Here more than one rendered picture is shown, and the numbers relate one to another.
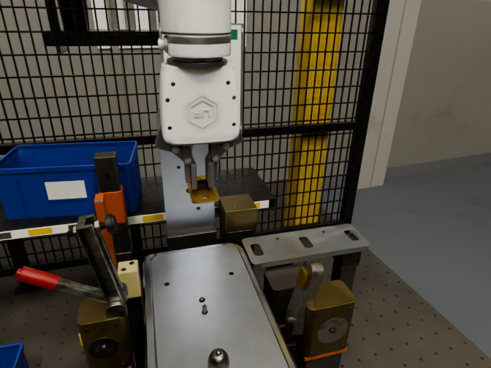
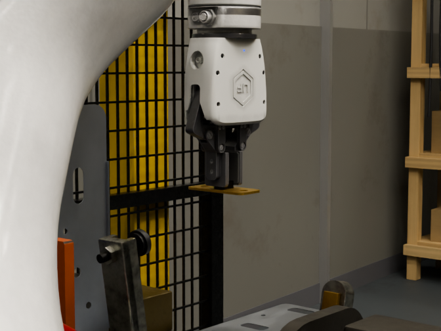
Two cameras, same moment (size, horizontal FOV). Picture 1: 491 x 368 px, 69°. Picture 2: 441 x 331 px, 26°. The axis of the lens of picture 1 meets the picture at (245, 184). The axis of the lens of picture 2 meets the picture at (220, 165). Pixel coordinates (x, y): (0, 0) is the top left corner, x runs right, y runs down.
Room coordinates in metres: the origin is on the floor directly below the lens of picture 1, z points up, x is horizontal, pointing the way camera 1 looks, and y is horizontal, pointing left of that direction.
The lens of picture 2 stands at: (-0.46, 0.68, 1.40)
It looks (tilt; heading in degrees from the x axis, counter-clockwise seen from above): 6 degrees down; 326
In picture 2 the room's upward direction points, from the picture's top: straight up
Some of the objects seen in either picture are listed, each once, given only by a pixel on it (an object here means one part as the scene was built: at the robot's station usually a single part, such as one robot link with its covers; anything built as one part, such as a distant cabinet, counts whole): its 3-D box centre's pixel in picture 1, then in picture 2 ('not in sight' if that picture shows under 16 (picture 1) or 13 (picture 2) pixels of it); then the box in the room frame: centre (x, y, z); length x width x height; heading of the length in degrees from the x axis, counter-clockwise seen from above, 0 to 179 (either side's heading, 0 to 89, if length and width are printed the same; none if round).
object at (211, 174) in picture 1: (218, 162); (237, 155); (0.47, 0.04, 1.29); 0.03 x 0.03 x 0.07; 16
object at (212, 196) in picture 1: (202, 185); (224, 185); (0.47, 0.06, 1.25); 0.08 x 0.04 x 0.01; 16
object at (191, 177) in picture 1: (183, 165); (210, 157); (0.46, 0.09, 1.29); 0.03 x 0.03 x 0.07; 16
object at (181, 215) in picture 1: (188, 166); (77, 229); (0.73, 0.13, 1.17); 0.12 x 0.01 x 0.34; 106
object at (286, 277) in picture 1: (289, 323); not in sight; (0.60, -0.11, 0.84); 0.12 x 0.07 x 0.28; 106
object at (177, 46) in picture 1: (194, 46); (223, 21); (0.47, 0.07, 1.44); 0.09 x 0.08 x 0.03; 106
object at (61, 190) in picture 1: (75, 177); not in sight; (0.82, 0.43, 1.10); 0.30 x 0.17 x 0.13; 100
